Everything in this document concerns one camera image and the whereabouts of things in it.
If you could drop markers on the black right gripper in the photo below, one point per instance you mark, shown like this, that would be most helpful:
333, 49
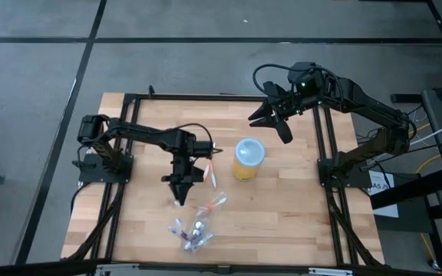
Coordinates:
286, 103

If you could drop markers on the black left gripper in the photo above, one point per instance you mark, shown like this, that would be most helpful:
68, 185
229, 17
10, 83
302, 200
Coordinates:
182, 170

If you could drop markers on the clear acrylic organizer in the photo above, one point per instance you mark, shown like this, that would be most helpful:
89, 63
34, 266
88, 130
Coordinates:
188, 214

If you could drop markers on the yellow disinfecting wipes canister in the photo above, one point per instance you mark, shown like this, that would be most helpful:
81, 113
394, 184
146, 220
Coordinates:
249, 151

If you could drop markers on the unwrapped orange white toothbrush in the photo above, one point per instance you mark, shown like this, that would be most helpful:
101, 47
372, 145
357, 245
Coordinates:
221, 200

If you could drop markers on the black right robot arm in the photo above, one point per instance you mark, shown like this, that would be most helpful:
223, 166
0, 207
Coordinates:
370, 103

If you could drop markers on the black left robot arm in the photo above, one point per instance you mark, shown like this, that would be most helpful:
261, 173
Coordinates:
144, 134

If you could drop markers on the black stand base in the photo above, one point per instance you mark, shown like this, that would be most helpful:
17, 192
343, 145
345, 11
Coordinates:
405, 98

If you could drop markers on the black crossbar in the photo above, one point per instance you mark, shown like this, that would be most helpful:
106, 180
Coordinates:
52, 268

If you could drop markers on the white paper sign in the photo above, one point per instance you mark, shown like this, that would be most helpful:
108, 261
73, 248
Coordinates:
391, 211

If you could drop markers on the black stand beam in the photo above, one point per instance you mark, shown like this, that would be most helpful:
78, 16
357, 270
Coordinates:
409, 190

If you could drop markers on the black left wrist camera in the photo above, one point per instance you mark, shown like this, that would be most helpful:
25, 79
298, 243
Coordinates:
202, 149

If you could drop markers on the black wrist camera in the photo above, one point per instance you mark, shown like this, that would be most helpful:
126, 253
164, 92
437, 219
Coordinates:
305, 74
202, 149

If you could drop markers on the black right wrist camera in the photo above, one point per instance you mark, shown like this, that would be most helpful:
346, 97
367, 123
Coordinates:
305, 74

